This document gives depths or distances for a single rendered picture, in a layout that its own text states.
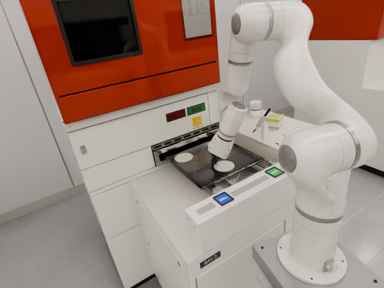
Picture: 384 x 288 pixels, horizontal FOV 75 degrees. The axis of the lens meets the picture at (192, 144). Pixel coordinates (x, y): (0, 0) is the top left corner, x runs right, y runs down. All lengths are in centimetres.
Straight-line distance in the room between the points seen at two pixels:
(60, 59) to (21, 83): 157
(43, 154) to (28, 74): 76
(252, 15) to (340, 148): 39
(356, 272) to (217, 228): 41
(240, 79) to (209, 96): 51
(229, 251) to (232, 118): 52
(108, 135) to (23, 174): 175
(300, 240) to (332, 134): 32
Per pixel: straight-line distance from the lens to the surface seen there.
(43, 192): 302
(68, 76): 114
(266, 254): 88
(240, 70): 96
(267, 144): 128
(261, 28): 76
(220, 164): 125
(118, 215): 149
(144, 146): 135
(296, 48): 72
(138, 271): 182
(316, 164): 60
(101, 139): 127
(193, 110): 142
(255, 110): 158
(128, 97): 120
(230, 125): 108
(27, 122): 275
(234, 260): 110
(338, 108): 70
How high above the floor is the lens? 155
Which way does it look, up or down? 26 degrees down
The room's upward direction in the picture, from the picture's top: 8 degrees counter-clockwise
